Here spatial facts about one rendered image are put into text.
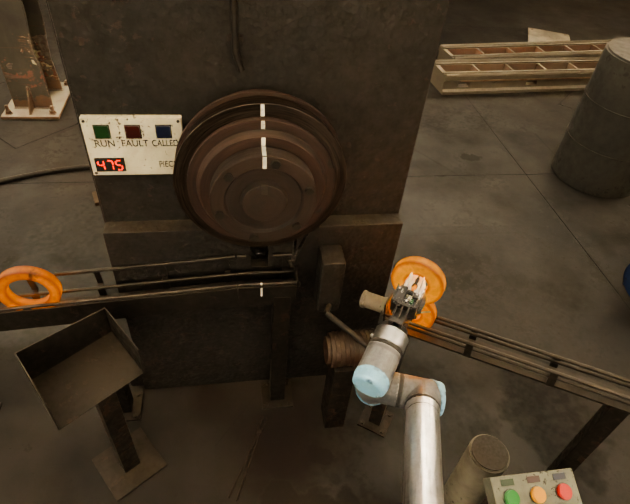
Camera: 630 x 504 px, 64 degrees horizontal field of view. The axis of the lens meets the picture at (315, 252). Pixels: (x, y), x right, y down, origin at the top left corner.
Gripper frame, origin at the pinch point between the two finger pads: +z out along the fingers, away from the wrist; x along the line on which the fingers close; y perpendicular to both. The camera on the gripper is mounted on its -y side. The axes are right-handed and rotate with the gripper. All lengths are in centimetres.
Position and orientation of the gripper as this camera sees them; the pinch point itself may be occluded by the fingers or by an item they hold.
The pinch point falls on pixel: (419, 276)
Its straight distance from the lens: 147.1
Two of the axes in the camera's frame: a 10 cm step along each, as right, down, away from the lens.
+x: -8.9, -3.5, 2.9
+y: -0.6, -5.5, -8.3
